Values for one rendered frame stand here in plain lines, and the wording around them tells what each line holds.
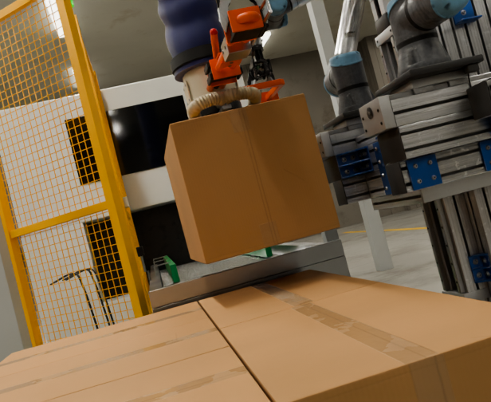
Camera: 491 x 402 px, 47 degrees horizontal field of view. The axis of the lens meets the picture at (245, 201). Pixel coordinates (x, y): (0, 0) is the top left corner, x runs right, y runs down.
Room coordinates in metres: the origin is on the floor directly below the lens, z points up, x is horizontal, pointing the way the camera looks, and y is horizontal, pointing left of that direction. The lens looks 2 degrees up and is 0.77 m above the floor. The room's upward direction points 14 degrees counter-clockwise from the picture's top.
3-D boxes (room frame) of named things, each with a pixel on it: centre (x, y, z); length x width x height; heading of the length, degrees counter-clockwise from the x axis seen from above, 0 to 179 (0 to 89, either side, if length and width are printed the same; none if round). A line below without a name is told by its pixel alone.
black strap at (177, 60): (1.88, 0.02, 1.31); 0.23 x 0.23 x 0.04
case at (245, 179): (1.87, 0.01, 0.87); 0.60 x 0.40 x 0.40; 10
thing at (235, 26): (1.29, -0.10, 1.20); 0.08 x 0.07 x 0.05; 11
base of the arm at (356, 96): (2.08, -0.49, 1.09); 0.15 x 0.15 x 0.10
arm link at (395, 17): (1.59, -0.59, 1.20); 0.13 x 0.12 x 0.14; 16
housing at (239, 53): (1.43, -0.07, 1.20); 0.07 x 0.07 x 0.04; 11
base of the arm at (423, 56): (1.60, -0.59, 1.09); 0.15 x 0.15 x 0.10
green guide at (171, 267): (3.42, 0.58, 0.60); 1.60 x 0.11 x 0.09; 10
